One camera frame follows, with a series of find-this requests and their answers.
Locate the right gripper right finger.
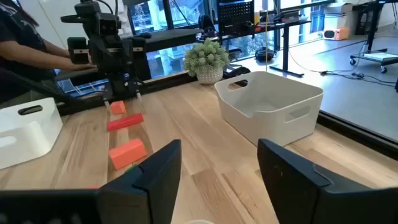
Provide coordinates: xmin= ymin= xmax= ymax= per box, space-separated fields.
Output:
xmin=257 ymin=138 xmax=374 ymax=224

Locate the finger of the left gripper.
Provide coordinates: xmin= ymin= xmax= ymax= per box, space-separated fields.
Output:
xmin=103 ymin=83 xmax=114 ymax=110
xmin=129 ymin=80 xmax=144 ymax=101

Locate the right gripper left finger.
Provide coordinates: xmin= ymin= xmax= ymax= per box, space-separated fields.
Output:
xmin=96 ymin=139 xmax=182 ymax=224

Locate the small orange cube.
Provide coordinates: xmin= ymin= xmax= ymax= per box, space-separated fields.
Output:
xmin=109 ymin=100 xmax=127 ymax=115

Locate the long red block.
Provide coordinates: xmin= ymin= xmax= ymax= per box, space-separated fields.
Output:
xmin=106 ymin=112 xmax=145 ymax=132

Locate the long orange block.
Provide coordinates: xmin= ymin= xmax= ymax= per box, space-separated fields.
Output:
xmin=108 ymin=138 xmax=149 ymax=171

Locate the light grey plastic bin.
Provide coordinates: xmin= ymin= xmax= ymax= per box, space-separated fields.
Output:
xmin=213 ymin=70 xmax=324 ymax=147

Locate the green plant in white pot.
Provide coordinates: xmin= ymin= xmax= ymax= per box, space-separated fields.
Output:
xmin=182 ymin=39 xmax=231 ymax=85

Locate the white plastic bin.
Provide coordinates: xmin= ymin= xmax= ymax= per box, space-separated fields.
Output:
xmin=0 ymin=97 xmax=64 ymax=170

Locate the black office chair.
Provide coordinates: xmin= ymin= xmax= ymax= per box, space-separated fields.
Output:
xmin=197 ymin=14 xmax=218 ymax=40

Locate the person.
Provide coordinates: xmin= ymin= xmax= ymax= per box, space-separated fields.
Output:
xmin=0 ymin=0 xmax=97 ymax=105

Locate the black pegboard panel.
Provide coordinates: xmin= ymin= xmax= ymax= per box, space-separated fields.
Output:
xmin=217 ymin=0 xmax=255 ymax=37

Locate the black bag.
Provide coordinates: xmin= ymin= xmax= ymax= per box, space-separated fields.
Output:
xmin=254 ymin=46 xmax=277 ymax=62

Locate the black standing desk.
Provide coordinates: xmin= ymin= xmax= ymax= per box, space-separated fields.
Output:
xmin=198 ymin=18 xmax=312 ymax=78

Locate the orange white small appliance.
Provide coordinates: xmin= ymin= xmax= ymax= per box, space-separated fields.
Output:
xmin=323 ymin=27 xmax=351 ymax=41

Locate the black wheeled stand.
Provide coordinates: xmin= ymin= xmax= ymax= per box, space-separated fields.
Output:
xmin=349 ymin=0 xmax=398 ymax=74

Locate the white box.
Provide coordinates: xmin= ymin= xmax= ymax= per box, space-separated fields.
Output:
xmin=323 ymin=2 xmax=354 ymax=29

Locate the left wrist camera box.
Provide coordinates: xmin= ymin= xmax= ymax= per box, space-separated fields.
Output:
xmin=98 ymin=14 xmax=121 ymax=35

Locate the black floor cable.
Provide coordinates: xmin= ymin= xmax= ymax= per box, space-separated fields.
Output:
xmin=289 ymin=46 xmax=397 ymax=88

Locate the yellow cable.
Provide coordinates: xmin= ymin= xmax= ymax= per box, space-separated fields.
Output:
xmin=264 ymin=9 xmax=269 ymax=73

